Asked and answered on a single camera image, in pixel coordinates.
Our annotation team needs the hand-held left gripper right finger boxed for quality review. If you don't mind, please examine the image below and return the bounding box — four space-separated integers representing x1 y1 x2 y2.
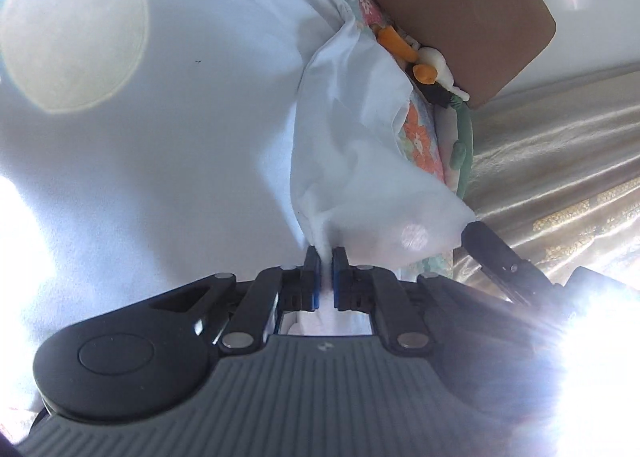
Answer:
332 246 501 355

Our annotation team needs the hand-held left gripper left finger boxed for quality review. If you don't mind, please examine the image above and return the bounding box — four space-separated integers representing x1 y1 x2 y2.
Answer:
150 246 322 353

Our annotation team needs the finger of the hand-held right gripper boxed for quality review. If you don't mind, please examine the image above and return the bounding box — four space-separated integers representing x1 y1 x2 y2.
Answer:
462 221 551 305

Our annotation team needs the white fleece garment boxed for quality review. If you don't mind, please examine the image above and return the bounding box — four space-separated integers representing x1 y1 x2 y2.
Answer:
0 0 475 338

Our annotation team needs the golden satin cloth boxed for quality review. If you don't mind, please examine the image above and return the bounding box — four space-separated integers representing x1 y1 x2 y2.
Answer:
450 62 640 298

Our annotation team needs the green plush toy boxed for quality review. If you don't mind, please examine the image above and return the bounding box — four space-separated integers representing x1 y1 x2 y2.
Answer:
442 94 476 200

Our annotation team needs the floral quilt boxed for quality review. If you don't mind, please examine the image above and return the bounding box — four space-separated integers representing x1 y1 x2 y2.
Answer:
280 0 466 283

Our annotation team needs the brown pillow with cloud embroidery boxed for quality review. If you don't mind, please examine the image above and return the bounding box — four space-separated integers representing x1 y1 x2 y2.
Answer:
320 0 557 110

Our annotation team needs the white and orange plush toy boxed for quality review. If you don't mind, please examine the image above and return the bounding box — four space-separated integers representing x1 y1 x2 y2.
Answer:
337 0 473 110

